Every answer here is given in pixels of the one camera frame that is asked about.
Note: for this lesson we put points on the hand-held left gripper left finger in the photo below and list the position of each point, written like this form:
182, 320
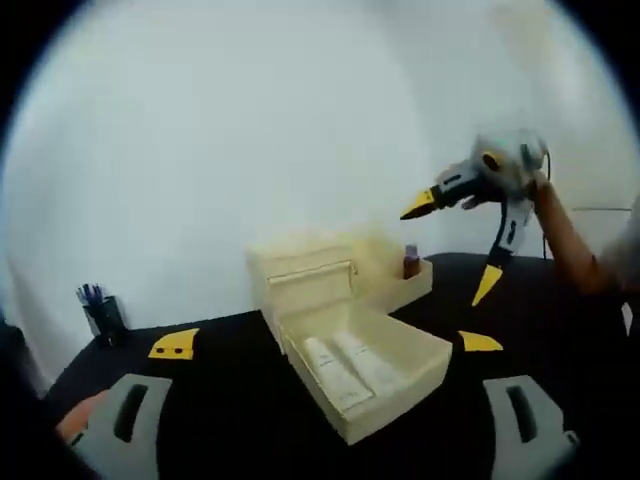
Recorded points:
100, 440

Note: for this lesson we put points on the white cosmetic tube bottle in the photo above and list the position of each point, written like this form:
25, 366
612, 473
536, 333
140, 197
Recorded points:
372, 365
335, 375

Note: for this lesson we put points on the black mesh pen holder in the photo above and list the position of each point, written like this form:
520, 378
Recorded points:
107, 320

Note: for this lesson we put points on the purple-capped cosmetic bottle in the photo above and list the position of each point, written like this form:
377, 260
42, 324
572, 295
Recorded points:
411, 265

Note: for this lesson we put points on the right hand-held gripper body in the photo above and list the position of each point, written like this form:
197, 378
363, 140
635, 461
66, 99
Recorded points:
515, 170

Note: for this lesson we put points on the person's left hand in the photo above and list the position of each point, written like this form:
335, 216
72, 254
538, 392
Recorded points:
77, 420

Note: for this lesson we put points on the cream drawer organizer box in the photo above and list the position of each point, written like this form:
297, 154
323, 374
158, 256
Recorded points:
395, 405

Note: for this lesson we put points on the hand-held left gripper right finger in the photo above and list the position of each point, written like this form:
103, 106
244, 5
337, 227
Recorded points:
545, 445

